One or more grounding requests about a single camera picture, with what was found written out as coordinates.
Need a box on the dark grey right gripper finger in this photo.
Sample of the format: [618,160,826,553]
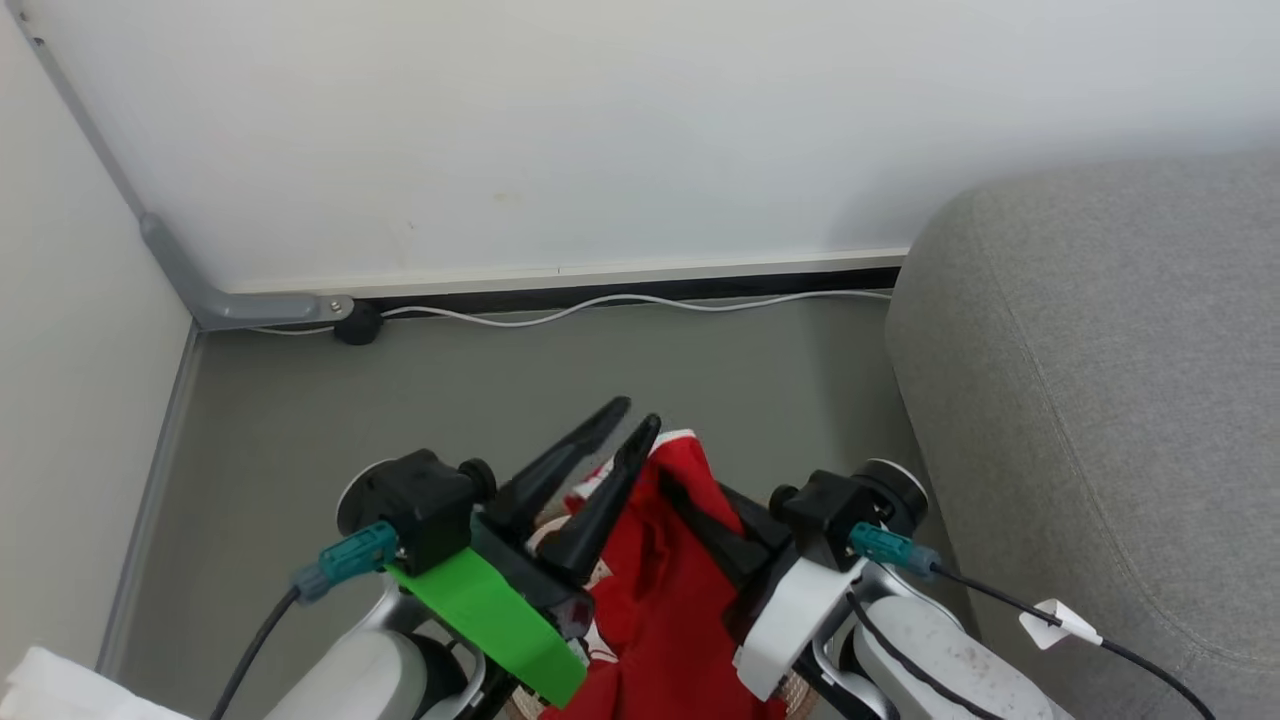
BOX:
[719,484,793,553]
[657,472,768,588]

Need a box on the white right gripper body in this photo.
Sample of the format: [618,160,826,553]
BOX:
[724,553,867,702]

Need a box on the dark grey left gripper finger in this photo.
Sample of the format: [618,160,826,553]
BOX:
[543,413,664,583]
[485,396,633,538]

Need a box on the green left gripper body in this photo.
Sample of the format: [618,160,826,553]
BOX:
[385,510,596,709]

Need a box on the red and white garment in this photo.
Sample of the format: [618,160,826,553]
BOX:
[538,429,793,720]

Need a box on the white skirting board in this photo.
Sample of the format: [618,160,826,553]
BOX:
[228,246,912,297]

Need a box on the black round floor plug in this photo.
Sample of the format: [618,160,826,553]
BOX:
[332,299,385,347]

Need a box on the grey skirting strip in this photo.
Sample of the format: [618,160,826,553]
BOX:
[94,323,203,677]

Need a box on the grey fabric sofa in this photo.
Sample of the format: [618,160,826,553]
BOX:
[884,150,1280,720]

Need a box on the white crumpled sheet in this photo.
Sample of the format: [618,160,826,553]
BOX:
[0,645,193,720]

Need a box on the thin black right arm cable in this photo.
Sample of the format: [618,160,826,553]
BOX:
[845,592,1003,720]

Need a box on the right black cable teal plug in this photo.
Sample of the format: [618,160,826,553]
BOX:
[848,521,1219,720]

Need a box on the black cable teal plug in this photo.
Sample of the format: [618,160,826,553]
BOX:
[208,519,403,720]
[848,521,1219,720]

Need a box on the left black cable teal plug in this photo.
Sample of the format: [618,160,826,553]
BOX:
[208,519,403,720]

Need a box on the white floor cable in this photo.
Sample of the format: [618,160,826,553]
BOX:
[248,289,894,337]

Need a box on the white cable tag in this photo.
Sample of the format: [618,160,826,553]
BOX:
[1017,597,1104,652]

